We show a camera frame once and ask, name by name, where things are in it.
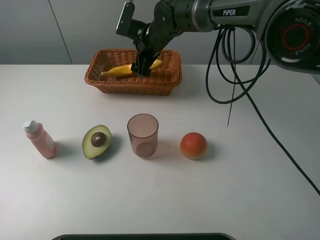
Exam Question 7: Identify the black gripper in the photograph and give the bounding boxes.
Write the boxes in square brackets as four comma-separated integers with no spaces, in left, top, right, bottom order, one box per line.
[131,0,180,77]

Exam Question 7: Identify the yellow plastic banana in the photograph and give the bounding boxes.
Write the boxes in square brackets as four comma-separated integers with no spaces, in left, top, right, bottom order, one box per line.
[100,59,163,78]

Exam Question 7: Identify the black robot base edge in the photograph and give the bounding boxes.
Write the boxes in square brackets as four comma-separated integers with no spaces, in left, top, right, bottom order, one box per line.
[53,233,235,240]

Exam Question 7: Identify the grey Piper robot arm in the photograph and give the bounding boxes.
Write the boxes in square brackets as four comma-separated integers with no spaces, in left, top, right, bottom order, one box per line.
[132,0,320,77]

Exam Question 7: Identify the brown wicker basket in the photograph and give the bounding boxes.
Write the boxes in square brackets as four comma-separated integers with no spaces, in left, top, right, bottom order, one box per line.
[84,48,182,96]

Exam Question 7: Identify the translucent pink plastic cup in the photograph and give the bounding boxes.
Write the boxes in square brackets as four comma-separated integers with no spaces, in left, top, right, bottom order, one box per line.
[127,113,159,158]

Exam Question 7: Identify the halved avocado with pit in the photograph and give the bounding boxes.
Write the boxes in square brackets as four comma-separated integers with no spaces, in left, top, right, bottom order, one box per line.
[82,125,112,160]

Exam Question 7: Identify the red orange peach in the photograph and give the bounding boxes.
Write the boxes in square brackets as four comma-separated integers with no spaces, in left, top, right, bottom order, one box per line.
[180,132,208,160]

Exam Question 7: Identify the pink bottle white cap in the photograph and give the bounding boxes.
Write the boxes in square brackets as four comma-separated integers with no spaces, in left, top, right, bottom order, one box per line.
[23,120,57,159]

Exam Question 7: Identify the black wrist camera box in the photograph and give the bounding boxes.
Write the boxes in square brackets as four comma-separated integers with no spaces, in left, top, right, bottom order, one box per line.
[116,0,147,41]

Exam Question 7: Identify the black looping cable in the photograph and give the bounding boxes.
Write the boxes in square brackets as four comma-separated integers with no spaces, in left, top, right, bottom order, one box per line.
[206,23,272,127]

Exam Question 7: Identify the black long cable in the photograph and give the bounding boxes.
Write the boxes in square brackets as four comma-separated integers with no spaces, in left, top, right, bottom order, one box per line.
[219,24,320,196]

